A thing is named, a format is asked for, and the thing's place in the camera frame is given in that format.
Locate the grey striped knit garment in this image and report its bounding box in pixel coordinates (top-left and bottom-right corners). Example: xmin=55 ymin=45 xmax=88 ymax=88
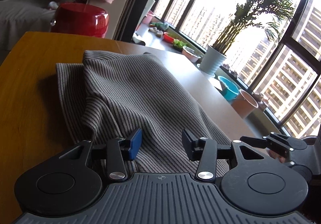
xmin=56 ymin=51 xmax=230 ymax=173

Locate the teal plastic basin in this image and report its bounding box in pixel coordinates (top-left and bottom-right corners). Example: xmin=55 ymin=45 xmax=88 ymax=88
xmin=218 ymin=76 xmax=239 ymax=101

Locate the white potted plant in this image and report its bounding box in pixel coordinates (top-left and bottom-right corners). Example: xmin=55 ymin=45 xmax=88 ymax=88
xmin=199 ymin=0 xmax=297 ymax=77

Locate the pink basin with plants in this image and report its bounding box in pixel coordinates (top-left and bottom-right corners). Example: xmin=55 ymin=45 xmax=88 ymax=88
xmin=182 ymin=46 xmax=201 ymax=63

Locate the red plastic basin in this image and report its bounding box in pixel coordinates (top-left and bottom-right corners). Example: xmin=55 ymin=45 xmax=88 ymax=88
xmin=163 ymin=32 xmax=175 ymax=44

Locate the pink plastic bucket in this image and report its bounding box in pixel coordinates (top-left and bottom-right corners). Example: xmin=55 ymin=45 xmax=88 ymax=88
xmin=141 ymin=11 xmax=154 ymax=25

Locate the red round stool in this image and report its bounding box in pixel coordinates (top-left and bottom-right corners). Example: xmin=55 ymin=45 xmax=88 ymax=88
xmin=51 ymin=3 xmax=109 ymax=38

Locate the grey covered sofa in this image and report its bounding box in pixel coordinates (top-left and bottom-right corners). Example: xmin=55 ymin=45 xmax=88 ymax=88
xmin=1 ymin=0 xmax=127 ymax=54

